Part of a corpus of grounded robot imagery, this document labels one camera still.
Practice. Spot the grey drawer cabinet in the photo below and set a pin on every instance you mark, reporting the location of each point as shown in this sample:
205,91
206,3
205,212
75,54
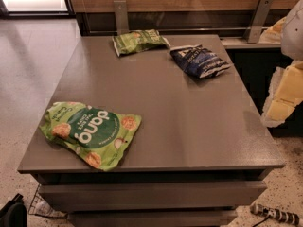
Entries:
199,153

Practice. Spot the large green dang chip bag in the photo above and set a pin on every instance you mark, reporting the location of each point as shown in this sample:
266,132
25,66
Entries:
97,136

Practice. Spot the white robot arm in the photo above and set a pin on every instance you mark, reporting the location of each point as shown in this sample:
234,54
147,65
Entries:
291,33

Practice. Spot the wire basket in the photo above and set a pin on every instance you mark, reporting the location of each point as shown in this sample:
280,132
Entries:
40,208

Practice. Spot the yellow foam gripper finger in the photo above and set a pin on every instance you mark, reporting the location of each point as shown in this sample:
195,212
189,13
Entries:
285,94

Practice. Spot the left metal wall bracket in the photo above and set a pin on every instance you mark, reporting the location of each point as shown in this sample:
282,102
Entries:
121,15

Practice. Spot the black bag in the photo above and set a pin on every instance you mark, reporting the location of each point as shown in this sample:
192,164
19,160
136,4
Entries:
14,213

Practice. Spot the blue chip bag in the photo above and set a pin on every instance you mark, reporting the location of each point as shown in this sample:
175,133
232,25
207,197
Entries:
198,61

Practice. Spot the white power strip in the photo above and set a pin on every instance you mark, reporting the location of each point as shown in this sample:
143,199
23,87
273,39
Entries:
276,214

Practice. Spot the small green chip bag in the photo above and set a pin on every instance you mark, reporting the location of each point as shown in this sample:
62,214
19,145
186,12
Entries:
138,41

